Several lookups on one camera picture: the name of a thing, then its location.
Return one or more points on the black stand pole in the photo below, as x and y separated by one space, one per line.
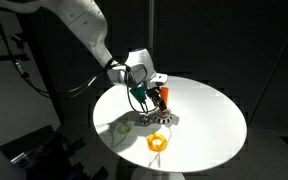
40 66

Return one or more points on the dark clamp tripod assembly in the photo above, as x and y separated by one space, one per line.
50 156

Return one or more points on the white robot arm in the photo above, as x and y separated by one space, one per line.
84 20

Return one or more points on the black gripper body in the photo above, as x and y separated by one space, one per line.
152 92

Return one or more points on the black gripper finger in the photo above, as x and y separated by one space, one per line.
162 104

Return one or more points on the teal camera mount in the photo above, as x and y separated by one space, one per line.
138 94

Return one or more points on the white table pedestal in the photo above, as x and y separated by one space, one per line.
157 175

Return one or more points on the grey vertical pole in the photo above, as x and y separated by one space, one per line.
151 33

